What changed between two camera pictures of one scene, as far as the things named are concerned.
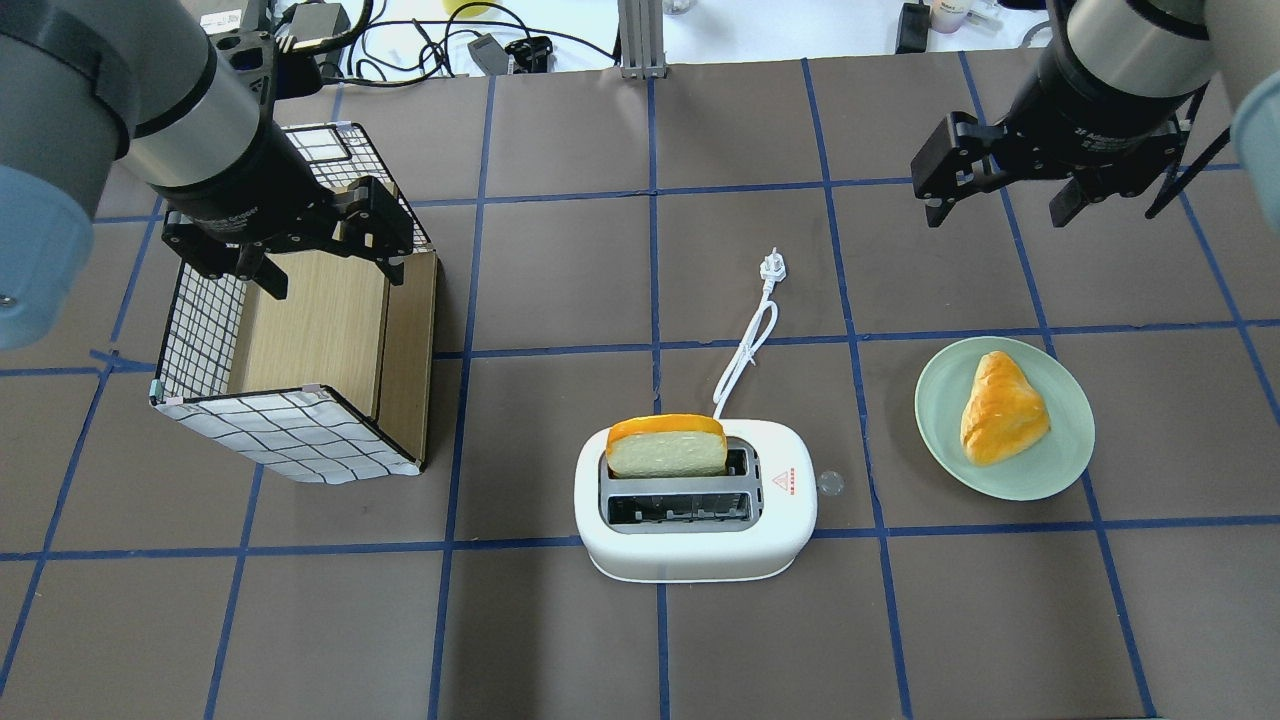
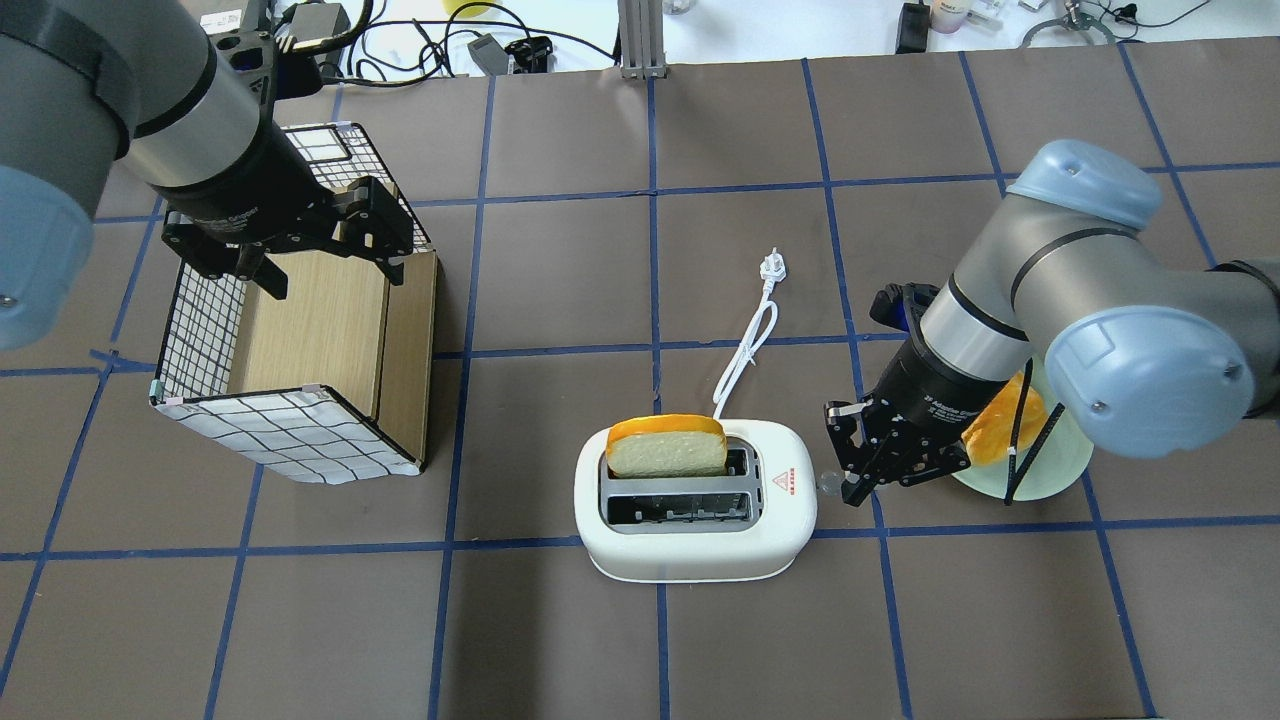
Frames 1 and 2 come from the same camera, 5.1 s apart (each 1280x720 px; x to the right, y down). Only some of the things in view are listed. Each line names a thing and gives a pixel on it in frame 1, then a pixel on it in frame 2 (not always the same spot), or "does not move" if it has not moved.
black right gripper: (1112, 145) -> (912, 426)
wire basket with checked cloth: (332, 382) does not move
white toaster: (750, 524) does not move
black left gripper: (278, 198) does not move
